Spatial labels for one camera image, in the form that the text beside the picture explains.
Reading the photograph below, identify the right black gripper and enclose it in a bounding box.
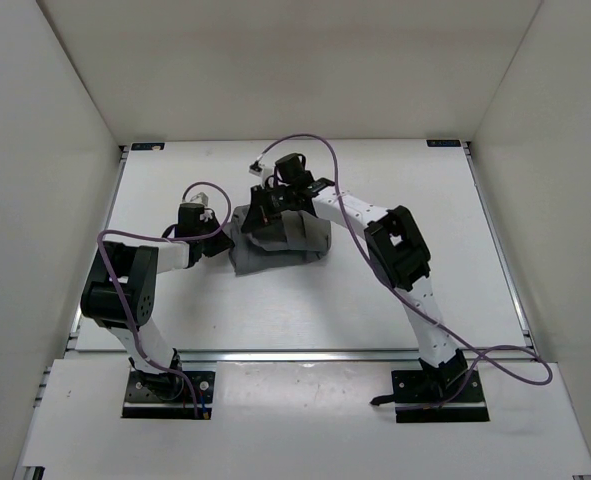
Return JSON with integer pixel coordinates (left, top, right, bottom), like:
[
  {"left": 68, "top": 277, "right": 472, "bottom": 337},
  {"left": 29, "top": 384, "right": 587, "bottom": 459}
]
[{"left": 241, "top": 186, "right": 295, "bottom": 235}]

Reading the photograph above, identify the grey pleated skirt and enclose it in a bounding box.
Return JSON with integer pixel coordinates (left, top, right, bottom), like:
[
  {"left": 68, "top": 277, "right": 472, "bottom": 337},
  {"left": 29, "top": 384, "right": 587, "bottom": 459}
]
[{"left": 224, "top": 205, "right": 332, "bottom": 276}]

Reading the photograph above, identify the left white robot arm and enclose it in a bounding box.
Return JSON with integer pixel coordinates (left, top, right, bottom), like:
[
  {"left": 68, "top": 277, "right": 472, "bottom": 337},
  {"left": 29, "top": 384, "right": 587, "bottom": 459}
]
[{"left": 80, "top": 194, "right": 233, "bottom": 403}]

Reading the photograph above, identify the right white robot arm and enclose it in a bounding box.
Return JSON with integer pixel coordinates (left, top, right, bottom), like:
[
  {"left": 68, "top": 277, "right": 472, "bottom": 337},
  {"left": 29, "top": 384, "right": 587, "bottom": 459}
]
[{"left": 241, "top": 153, "right": 468, "bottom": 408}]

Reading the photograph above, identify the left blue corner label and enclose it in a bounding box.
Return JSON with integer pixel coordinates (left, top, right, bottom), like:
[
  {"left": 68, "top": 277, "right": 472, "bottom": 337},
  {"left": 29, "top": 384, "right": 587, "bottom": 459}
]
[{"left": 130, "top": 142, "right": 165, "bottom": 151}]

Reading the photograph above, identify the blue corner label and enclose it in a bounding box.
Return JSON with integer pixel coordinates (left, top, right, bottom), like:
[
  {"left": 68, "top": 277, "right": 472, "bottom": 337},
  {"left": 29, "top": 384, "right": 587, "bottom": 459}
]
[
  {"left": 130, "top": 142, "right": 165, "bottom": 151},
  {"left": 426, "top": 139, "right": 461, "bottom": 148}
]

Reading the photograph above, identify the right blue corner label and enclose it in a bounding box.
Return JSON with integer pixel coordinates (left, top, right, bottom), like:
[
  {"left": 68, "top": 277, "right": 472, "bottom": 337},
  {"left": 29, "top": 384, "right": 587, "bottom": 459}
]
[{"left": 426, "top": 139, "right": 461, "bottom": 148}]

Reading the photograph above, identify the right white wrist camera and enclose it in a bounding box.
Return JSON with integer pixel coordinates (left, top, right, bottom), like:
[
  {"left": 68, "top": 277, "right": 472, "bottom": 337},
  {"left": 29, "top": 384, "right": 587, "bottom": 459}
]
[{"left": 249, "top": 156, "right": 273, "bottom": 178}]

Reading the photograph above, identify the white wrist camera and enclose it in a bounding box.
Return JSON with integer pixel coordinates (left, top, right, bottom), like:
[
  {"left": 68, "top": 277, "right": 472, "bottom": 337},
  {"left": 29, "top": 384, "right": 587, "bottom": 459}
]
[
  {"left": 187, "top": 192, "right": 209, "bottom": 208},
  {"left": 249, "top": 156, "right": 273, "bottom": 178}
]

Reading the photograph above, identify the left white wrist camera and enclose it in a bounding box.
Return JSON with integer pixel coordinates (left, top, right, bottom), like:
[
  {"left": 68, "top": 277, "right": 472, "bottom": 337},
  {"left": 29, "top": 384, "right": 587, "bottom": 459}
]
[{"left": 187, "top": 192, "right": 209, "bottom": 208}]

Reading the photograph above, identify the aluminium front rail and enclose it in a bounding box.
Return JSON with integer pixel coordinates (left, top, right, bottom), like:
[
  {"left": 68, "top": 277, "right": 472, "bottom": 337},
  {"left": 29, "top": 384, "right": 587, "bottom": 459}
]
[{"left": 180, "top": 349, "right": 419, "bottom": 363}]

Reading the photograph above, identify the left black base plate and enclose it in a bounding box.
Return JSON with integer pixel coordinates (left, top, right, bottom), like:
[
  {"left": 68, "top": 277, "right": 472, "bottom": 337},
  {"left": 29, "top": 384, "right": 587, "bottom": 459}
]
[{"left": 121, "top": 370, "right": 216, "bottom": 421}]

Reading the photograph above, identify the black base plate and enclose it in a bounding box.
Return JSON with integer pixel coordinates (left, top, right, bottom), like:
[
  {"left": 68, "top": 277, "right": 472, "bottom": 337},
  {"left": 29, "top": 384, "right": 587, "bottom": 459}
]
[
  {"left": 391, "top": 370, "right": 490, "bottom": 424},
  {"left": 121, "top": 370, "right": 216, "bottom": 421}
]

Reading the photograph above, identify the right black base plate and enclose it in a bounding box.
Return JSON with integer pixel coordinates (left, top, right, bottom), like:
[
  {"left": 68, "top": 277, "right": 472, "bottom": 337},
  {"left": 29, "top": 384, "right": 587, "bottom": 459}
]
[{"left": 391, "top": 370, "right": 490, "bottom": 424}]

